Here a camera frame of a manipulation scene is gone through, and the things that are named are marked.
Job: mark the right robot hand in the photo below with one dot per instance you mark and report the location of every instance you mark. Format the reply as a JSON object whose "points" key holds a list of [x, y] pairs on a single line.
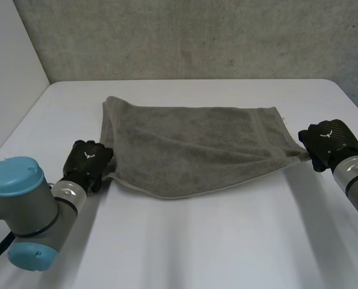
{"points": [[329, 137]]}

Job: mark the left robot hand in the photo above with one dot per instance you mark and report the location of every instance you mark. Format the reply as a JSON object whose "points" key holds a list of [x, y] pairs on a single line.
{"points": [[88, 155]]}

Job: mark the grey towel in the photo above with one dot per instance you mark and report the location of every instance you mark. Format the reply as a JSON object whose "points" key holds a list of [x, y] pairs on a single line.
{"points": [[194, 144]]}

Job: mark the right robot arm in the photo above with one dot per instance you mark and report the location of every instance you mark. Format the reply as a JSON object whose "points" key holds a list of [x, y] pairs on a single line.
{"points": [[353, 183]]}

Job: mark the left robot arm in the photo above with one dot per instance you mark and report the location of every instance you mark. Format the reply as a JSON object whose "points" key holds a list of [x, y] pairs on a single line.
{"points": [[25, 201]]}

